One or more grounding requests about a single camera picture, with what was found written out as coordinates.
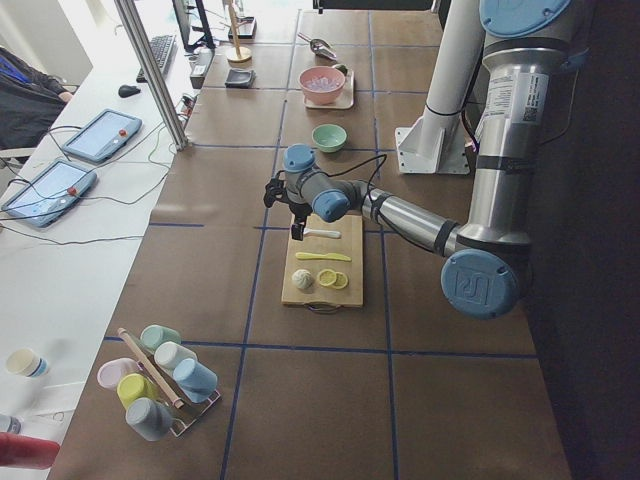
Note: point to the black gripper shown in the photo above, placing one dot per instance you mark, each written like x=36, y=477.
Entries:
x=299, y=212

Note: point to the white plastic spoon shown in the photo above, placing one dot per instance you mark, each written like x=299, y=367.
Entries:
x=331, y=234

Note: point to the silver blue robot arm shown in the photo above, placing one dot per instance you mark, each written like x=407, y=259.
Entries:
x=522, y=44

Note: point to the small green bowl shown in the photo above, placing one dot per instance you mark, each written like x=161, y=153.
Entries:
x=329, y=138

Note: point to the pink bowl of ice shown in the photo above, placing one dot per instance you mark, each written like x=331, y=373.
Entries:
x=322, y=84

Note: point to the steel ice scoop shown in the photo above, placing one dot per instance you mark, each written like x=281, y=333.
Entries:
x=319, y=47

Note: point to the yellow plastic knife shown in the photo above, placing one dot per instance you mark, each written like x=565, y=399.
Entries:
x=306, y=256

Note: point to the white steamed bun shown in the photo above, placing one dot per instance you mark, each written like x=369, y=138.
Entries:
x=302, y=279

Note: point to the bamboo cutting board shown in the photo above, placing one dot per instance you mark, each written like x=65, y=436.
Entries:
x=351, y=244

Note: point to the upper lemon slice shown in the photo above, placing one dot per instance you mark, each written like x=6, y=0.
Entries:
x=327, y=277

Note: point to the lemon slice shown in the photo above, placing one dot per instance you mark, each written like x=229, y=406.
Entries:
x=327, y=277
x=341, y=281

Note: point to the lower lemon slice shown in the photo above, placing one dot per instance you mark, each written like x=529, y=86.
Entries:
x=341, y=281

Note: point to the beige serving tray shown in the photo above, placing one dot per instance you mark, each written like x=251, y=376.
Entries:
x=344, y=101

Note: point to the folded grey cloth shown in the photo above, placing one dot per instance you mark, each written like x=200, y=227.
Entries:
x=240, y=78

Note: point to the white cup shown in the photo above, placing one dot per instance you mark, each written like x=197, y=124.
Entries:
x=169, y=354

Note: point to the green cup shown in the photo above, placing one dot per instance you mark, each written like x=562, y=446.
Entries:
x=153, y=336

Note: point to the blue cup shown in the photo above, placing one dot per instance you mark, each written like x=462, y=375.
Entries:
x=196, y=380

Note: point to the wooden stand with round base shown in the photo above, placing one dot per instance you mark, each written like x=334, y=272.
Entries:
x=237, y=53

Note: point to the black framed tray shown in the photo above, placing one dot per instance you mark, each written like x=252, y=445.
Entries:
x=246, y=28

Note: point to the upper blue teach pendant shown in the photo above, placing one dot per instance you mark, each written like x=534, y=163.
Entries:
x=102, y=137

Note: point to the blue teach pendant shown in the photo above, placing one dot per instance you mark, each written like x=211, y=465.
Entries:
x=53, y=192
x=102, y=137

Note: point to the black computer mouse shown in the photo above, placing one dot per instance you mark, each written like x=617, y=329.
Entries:
x=126, y=91

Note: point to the black keyboard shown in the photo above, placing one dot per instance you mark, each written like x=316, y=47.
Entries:
x=163, y=50

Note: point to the yellow cup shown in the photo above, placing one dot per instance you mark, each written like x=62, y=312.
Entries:
x=134, y=386

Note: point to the pink cup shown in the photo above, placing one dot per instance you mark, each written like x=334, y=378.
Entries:
x=111, y=372

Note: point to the grey cup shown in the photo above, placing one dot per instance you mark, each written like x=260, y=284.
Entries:
x=149, y=418

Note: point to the black monitor stand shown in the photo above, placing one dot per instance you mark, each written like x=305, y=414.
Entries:
x=194, y=28

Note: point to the lower blue teach pendant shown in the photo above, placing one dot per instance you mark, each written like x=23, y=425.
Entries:
x=53, y=192

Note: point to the seated person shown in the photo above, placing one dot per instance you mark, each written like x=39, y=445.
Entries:
x=31, y=101

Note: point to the paper cup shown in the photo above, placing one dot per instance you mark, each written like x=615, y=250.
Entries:
x=25, y=362

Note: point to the red bottle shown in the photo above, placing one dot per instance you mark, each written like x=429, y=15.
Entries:
x=19, y=451

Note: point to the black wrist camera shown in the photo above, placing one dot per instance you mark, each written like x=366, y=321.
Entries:
x=275, y=191

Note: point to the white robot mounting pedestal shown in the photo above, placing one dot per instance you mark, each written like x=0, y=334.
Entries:
x=434, y=144

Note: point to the wire cup rack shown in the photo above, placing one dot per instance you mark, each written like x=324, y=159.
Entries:
x=185, y=413

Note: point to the aluminium frame post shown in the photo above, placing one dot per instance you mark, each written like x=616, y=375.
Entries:
x=137, y=35

